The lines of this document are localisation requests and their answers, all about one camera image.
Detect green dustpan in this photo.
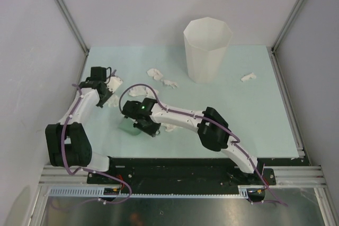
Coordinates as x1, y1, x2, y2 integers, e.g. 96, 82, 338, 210
118, 116, 151, 136

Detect white plastic waste bin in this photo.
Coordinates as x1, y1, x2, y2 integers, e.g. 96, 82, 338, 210
183, 17, 233, 84

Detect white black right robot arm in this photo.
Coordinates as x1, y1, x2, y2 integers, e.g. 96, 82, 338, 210
121, 98, 264, 184

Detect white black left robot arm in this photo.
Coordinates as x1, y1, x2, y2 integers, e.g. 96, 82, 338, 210
45, 67, 121, 184

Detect small crumpled white paper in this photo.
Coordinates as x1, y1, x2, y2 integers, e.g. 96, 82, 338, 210
161, 79, 179, 89

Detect crumpled white paper middle left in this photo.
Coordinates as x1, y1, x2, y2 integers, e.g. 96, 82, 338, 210
129, 86, 158, 99

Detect crumpled white paper near front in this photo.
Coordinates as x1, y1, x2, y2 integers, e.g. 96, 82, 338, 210
162, 123, 179, 132

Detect crumpled white paper far centre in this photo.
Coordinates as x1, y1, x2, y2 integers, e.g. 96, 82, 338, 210
147, 68, 163, 81

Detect crumpled white paper right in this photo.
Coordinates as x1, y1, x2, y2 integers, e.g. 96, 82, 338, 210
240, 73, 257, 82

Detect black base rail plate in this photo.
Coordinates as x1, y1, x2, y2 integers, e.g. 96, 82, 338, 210
86, 157, 276, 198

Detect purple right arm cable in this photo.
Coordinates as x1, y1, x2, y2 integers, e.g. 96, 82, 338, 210
119, 84, 289, 208

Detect aluminium frame crossbar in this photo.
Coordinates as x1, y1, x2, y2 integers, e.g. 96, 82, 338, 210
39, 166, 326, 188

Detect white slotted cable duct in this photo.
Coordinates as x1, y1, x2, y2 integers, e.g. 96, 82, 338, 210
47, 185, 255, 198

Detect left aluminium corner post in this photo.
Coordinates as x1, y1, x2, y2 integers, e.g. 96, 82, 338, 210
54, 0, 89, 56

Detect aluminium corner post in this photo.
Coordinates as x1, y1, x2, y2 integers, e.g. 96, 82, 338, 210
271, 0, 307, 52
54, 0, 89, 56

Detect right aluminium side rail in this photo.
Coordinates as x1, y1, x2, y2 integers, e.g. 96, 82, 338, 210
267, 47, 306, 158

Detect right aluminium corner post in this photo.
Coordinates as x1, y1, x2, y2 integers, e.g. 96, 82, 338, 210
271, 0, 307, 52

